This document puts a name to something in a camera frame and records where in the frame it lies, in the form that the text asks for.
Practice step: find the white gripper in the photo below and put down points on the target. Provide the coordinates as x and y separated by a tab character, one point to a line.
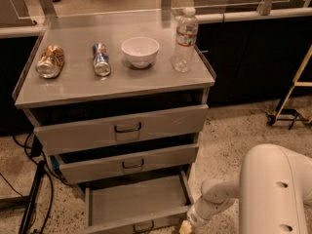
196	216

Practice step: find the grey drawer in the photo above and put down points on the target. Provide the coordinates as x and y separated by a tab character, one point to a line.
137	204
127	164
90	134

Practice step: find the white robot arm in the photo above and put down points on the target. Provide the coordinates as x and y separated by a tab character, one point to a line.
272	190

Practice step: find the grey metal drawer cabinet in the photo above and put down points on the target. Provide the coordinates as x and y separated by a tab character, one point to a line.
78	94

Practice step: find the black stand bar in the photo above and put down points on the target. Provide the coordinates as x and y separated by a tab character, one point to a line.
27	215

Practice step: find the blue slim energy can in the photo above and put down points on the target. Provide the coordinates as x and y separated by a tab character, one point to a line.
101	60

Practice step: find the white bowl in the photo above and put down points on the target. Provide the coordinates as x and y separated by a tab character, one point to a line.
140	51

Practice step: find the clear plastic water bottle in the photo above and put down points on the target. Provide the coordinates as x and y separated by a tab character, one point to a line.
185	39

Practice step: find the orange soda can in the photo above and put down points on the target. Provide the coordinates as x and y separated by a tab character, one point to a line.
51	62

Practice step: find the white railing counter edge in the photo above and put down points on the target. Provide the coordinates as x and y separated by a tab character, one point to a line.
41	26

